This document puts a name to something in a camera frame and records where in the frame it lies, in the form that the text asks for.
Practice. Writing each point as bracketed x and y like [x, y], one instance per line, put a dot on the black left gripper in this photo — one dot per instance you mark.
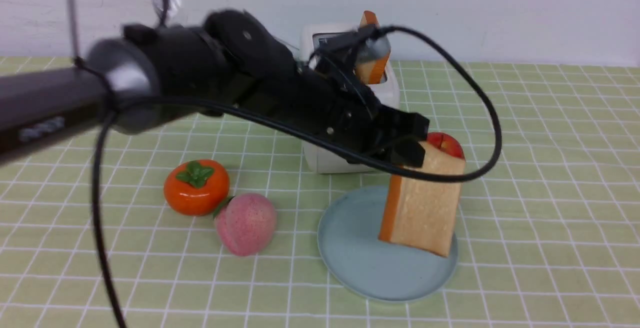
[342, 116]

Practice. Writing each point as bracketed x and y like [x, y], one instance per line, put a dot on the toast slice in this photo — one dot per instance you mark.
[422, 214]
[372, 73]

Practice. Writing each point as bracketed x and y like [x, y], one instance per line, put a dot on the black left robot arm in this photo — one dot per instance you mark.
[230, 65]

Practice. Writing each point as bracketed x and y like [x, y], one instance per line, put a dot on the red apple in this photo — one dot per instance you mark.
[446, 143]

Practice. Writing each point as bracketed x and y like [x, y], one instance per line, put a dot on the white two-slot toaster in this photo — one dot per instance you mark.
[320, 160]

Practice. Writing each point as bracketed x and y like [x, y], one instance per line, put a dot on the light blue round plate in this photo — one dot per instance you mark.
[348, 244]

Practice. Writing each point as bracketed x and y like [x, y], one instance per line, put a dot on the green checkered tablecloth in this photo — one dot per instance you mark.
[548, 239]

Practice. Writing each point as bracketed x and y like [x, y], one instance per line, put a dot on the pink peach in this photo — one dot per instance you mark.
[245, 223]

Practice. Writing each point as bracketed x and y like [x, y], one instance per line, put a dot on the orange persimmon with green leaf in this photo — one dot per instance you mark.
[196, 188]

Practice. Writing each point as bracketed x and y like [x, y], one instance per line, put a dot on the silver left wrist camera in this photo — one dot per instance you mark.
[373, 49]

